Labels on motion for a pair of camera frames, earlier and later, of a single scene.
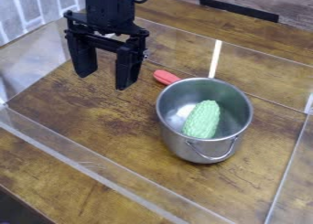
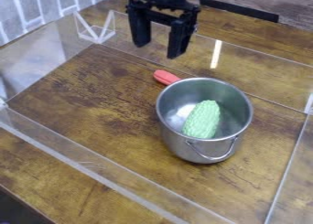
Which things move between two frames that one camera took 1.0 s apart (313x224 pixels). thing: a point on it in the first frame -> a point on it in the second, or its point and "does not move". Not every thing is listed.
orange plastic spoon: [165, 77] does not move
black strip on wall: [259, 14] does not move
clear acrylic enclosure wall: [206, 144] does not move
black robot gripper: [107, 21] -> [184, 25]
